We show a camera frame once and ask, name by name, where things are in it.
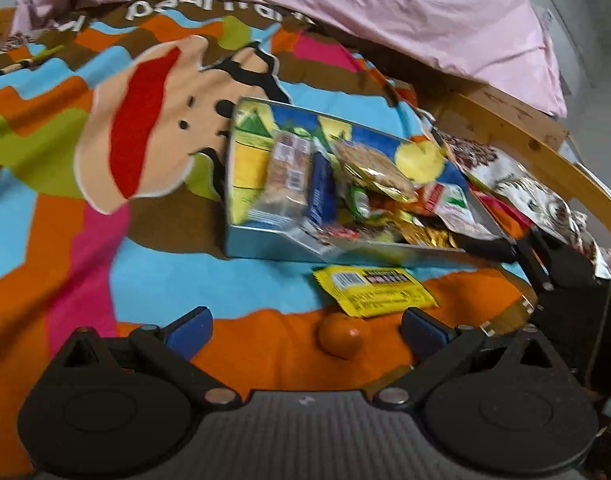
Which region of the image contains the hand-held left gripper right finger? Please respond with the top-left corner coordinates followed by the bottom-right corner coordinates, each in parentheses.
top-left (374, 306), bottom-right (557, 409)

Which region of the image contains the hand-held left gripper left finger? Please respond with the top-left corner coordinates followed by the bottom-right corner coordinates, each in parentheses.
top-left (50, 306), bottom-right (241, 411)

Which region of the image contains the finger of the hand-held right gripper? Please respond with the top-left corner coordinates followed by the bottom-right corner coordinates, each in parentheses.
top-left (459, 236), bottom-right (518, 264)
top-left (478, 299), bottom-right (538, 337)

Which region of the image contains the gold candy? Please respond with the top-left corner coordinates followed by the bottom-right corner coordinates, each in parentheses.
top-left (399, 220), bottom-right (436, 248)
top-left (431, 227), bottom-right (459, 251)

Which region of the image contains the white snack pouch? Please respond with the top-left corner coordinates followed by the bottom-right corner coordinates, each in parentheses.
top-left (434, 182), bottom-right (494, 239)

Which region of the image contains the yellow snack packet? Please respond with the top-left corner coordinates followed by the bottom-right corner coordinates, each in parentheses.
top-left (312, 265), bottom-right (439, 319)

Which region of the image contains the orange meat snack packet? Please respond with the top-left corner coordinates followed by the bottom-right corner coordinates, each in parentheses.
top-left (414, 182), bottom-right (447, 217)

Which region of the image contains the orange tangerine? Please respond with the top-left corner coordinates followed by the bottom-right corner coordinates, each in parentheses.
top-left (317, 313), bottom-right (365, 360)

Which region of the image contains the clear dried date packet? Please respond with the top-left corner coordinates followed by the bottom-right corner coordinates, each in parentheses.
top-left (286, 221), bottom-right (402, 257)

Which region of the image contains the green sausage stick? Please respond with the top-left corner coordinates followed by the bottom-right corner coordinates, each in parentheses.
top-left (347, 184), bottom-right (374, 219)

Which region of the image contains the clear rice crisp packet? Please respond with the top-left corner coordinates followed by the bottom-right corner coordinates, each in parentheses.
top-left (330, 139), bottom-right (419, 202)

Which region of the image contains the tin box with dinosaur drawing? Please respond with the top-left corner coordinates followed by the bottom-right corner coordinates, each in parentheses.
top-left (224, 96), bottom-right (517, 267)

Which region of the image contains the dark blue snack packet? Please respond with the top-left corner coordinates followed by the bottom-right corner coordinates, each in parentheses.
top-left (302, 152), bottom-right (339, 227)

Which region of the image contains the clear cereal bar packet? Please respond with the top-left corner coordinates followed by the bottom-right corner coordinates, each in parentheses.
top-left (250, 130), bottom-right (314, 227)

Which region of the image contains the floral quilt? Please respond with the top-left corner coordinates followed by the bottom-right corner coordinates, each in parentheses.
top-left (434, 129), bottom-right (611, 281)

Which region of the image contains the printed colourful blanket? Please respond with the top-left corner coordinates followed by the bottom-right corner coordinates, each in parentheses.
top-left (0, 2), bottom-right (539, 478)

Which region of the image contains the pink bed sheet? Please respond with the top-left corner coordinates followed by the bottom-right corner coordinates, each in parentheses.
top-left (10, 0), bottom-right (569, 119)

